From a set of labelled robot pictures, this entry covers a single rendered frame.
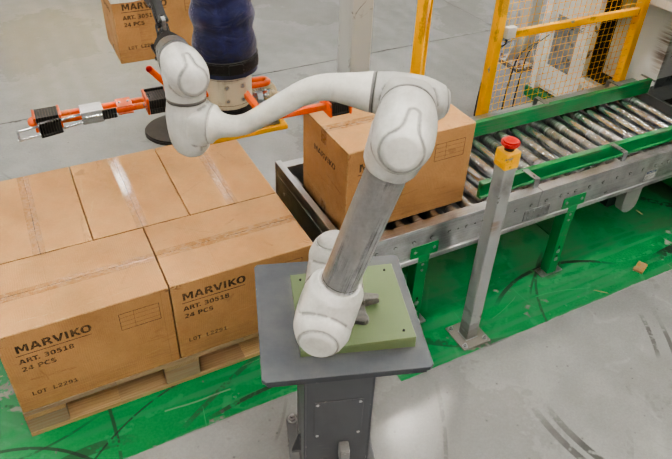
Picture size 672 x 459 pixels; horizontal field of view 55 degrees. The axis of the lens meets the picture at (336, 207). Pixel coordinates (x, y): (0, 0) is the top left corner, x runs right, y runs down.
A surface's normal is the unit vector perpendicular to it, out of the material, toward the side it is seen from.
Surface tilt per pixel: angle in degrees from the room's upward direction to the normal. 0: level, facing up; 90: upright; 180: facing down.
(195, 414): 0
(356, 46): 90
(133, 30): 90
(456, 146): 90
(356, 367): 0
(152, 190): 0
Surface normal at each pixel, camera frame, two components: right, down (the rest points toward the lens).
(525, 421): 0.04, -0.80
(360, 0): 0.46, 0.54
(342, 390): 0.14, 0.59
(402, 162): -0.12, 0.47
